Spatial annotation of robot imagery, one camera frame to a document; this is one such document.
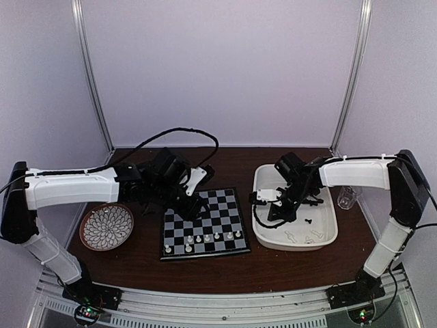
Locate right circuit board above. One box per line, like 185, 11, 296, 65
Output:
348, 305, 376, 325

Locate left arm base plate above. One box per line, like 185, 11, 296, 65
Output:
62, 282, 122, 310

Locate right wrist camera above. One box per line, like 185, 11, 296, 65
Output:
249, 189, 282, 206

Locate black white chessboard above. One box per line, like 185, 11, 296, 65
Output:
160, 187, 251, 261

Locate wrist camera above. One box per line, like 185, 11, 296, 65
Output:
249, 189, 282, 206
181, 165, 215, 196

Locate circuit board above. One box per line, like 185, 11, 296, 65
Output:
348, 305, 376, 325
73, 305, 103, 325

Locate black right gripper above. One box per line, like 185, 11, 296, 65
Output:
268, 182, 315, 222

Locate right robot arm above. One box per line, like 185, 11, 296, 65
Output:
268, 150, 433, 302

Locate white plastic tub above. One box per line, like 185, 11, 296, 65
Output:
252, 164, 338, 251

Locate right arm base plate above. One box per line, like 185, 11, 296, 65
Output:
326, 283, 386, 310

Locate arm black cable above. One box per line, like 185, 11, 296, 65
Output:
251, 203, 291, 229
0, 126, 219, 192

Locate aluminium front rail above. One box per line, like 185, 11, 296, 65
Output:
24, 269, 425, 327

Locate clear plastic cup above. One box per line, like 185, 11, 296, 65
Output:
337, 186, 362, 210

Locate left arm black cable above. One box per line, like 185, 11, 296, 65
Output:
0, 126, 219, 192

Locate cluster of white chess pieces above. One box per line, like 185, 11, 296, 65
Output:
284, 230, 325, 244

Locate left aluminium frame post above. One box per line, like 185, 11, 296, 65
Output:
71, 0, 115, 152

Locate right aluminium frame post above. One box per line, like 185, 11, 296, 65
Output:
330, 0, 372, 154

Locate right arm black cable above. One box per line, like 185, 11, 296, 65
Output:
251, 203, 291, 229

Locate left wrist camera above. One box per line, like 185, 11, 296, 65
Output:
181, 165, 215, 196

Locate left circuit board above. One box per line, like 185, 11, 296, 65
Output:
73, 305, 103, 325

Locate aluminium frame post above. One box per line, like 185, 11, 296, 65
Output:
330, 0, 372, 154
71, 0, 115, 152

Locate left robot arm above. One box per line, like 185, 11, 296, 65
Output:
1, 148, 214, 303

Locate patterned ceramic plate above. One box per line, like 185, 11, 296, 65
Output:
79, 203, 134, 251

